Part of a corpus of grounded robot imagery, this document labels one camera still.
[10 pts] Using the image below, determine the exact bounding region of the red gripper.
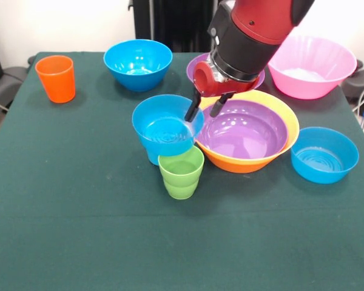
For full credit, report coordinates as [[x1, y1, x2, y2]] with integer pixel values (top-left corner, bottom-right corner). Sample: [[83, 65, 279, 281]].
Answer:
[[184, 61, 261, 122]]

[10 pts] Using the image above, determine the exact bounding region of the purple plastic bowl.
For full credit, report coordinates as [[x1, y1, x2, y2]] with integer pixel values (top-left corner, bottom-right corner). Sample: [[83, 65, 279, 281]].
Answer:
[[186, 53, 266, 91], [197, 99, 289, 160]]

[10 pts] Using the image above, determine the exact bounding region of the shallow blue plastic bowl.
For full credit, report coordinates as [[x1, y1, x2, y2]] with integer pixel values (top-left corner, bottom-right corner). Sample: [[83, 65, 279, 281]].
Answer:
[[290, 126, 360, 185], [131, 94, 206, 158]]

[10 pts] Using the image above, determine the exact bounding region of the light blue plastic cup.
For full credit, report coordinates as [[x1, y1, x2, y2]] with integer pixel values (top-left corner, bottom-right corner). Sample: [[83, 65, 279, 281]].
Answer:
[[145, 145, 161, 166]]

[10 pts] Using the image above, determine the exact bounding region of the orange plastic bowl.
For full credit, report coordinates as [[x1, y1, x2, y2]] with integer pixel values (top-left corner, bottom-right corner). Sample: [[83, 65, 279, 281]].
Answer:
[[195, 89, 300, 174]]

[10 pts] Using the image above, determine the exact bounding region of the green plastic cup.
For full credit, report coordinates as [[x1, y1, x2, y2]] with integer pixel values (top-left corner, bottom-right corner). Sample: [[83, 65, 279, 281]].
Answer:
[[157, 145, 205, 200]]

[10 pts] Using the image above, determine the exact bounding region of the deep blue plastic bowl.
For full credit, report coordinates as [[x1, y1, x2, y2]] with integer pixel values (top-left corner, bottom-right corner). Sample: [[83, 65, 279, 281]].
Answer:
[[103, 39, 174, 93]]

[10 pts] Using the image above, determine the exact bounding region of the pink plastic bowl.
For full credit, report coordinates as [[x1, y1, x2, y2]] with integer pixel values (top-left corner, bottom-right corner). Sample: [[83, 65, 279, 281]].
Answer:
[[267, 35, 358, 101]]

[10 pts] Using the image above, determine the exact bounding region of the dark green tablecloth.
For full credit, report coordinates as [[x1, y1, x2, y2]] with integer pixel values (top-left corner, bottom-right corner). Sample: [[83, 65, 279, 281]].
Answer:
[[0, 51, 364, 291]]

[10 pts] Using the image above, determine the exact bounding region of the orange plastic cup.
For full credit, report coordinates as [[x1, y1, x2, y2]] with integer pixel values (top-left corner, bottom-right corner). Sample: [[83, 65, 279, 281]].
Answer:
[[35, 55, 76, 104]]

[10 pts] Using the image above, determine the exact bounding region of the black rounded equipment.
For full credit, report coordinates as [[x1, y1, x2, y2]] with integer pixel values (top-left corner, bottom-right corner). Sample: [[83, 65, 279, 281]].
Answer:
[[341, 59, 364, 104]]

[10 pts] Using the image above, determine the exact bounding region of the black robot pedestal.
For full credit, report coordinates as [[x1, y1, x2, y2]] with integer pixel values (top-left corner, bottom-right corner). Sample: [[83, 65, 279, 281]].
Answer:
[[129, 0, 227, 52]]

